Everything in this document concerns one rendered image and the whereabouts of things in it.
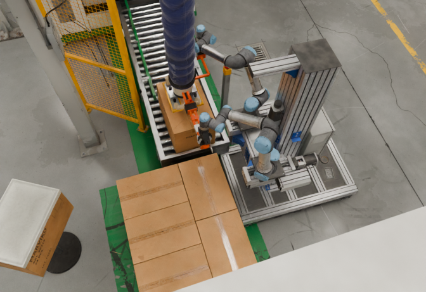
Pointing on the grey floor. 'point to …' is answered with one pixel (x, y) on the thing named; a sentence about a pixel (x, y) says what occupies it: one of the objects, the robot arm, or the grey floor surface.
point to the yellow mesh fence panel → (98, 62)
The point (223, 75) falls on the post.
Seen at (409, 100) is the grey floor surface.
